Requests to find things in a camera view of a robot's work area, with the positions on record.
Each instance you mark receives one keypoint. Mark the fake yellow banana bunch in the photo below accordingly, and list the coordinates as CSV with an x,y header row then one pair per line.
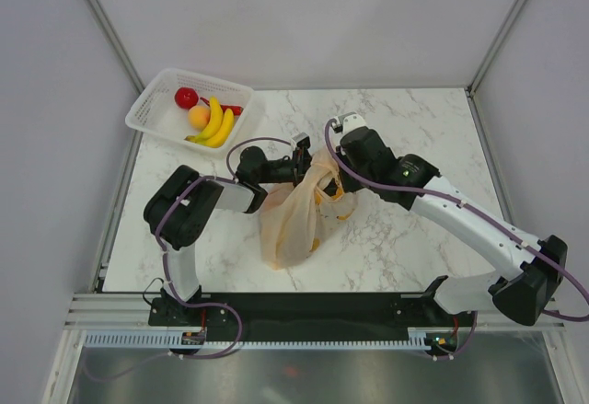
x,y
220,126

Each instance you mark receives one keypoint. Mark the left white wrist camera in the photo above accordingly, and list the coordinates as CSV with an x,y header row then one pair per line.
x,y
301,140

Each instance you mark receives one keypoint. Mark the white slotted cable duct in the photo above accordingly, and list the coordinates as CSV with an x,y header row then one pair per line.
x,y
180,340

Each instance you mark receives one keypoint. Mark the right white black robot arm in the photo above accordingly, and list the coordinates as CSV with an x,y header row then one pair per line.
x,y
525,271

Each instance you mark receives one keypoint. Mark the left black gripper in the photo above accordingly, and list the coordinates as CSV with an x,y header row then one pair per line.
x,y
301,163

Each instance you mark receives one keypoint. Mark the white plastic fruit basket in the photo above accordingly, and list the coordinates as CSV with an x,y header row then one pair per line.
x,y
156,113

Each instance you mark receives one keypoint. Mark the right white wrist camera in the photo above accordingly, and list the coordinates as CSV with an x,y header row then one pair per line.
x,y
347,123

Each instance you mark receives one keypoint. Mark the peach banana-print plastic bag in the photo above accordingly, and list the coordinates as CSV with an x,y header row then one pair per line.
x,y
296,220

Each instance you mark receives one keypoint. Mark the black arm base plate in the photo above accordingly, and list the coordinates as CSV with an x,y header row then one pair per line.
x,y
308,316

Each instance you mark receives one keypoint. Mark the fake red chili pepper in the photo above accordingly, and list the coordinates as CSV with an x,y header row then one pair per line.
x,y
237,110

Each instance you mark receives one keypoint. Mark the fake orange fruit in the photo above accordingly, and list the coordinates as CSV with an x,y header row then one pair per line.
x,y
199,117

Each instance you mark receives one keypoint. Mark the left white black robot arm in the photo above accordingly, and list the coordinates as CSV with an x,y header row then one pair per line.
x,y
179,211

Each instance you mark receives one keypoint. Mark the aluminium frame rail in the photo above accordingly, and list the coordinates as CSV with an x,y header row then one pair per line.
x,y
129,311

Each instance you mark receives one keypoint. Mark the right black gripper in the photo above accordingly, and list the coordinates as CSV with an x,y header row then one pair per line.
x,y
349,185

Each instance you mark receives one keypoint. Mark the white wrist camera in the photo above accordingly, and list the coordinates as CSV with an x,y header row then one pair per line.
x,y
301,140
347,123

